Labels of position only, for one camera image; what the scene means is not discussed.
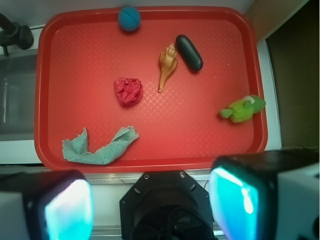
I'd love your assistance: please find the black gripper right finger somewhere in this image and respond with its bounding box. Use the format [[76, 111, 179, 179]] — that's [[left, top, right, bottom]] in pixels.
[[208, 150, 320, 240]]

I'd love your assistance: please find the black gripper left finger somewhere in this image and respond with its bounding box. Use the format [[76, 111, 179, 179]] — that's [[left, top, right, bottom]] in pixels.
[[0, 170, 94, 240]]

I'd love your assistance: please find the green plush animal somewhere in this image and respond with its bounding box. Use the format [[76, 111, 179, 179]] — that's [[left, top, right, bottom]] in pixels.
[[219, 95, 266, 124]]

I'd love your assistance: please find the light blue cloth rag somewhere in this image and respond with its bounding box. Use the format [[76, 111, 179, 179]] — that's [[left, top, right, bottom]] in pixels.
[[61, 126, 139, 165]]

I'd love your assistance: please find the red plastic tray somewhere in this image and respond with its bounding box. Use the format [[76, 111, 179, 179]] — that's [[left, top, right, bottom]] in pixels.
[[34, 6, 268, 173]]

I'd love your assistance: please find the crumpled red paper ball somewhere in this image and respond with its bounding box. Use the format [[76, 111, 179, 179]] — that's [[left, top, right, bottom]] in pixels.
[[113, 77, 144, 107]]

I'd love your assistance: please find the grey sink basin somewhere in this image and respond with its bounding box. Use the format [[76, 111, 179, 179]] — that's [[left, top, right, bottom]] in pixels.
[[0, 50, 38, 141]]

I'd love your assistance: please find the dark grey oblong capsule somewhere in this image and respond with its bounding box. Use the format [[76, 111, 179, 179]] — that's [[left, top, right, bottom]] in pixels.
[[175, 34, 204, 72]]

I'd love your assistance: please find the golden conch shell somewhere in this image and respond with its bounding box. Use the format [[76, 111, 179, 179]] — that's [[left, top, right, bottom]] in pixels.
[[158, 43, 178, 93]]

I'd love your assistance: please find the grey sink faucet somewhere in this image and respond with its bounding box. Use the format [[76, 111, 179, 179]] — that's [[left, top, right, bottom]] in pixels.
[[0, 13, 34, 57]]

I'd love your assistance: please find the blue knitted ball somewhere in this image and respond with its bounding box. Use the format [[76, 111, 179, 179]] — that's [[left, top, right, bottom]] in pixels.
[[118, 6, 141, 32]]

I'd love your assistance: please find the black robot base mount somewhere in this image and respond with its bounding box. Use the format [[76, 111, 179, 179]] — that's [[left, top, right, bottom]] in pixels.
[[119, 170, 216, 240]]

